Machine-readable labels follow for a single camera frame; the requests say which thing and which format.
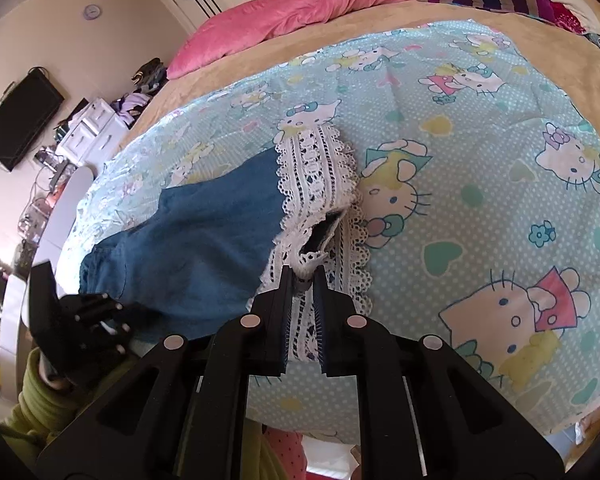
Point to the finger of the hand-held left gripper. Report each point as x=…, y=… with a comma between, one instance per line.
x=92, y=325

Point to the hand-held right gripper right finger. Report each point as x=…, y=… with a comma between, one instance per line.
x=320, y=320

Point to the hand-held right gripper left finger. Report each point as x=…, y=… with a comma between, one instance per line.
x=286, y=330

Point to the blue pants with lace trim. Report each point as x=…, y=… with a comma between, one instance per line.
x=215, y=250

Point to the person's left forearm green sleeve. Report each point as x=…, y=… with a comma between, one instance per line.
x=35, y=410

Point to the clear plastic box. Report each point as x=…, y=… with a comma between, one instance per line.
x=32, y=222

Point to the white oval table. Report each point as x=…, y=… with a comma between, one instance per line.
x=70, y=195

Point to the person's pink dotted leg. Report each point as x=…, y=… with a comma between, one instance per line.
x=287, y=455

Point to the person's green top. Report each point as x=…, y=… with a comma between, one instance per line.
x=257, y=455

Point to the white drawer unit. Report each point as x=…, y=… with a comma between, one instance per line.
x=90, y=130

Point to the cartoon cat printed blanket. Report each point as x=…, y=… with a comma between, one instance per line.
x=480, y=170

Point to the purple clothes pile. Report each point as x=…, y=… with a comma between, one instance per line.
x=130, y=107

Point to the dark folded clothes pile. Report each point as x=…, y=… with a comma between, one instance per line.
x=150, y=75

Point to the pink duvet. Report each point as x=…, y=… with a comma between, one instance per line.
x=290, y=10

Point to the tan bed sheet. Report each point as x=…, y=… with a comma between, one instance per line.
x=555, y=45

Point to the black wall television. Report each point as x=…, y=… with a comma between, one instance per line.
x=20, y=120

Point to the round wall clock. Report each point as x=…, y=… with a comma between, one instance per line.
x=92, y=12

